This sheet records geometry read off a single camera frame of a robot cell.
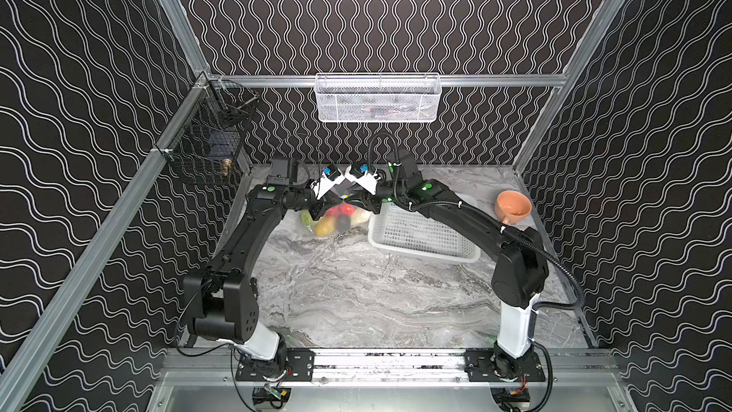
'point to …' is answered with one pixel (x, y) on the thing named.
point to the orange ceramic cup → (512, 207)
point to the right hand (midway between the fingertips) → (349, 193)
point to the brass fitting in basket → (226, 163)
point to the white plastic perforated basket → (417, 233)
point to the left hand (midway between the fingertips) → (345, 199)
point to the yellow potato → (325, 226)
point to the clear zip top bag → (334, 213)
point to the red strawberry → (348, 209)
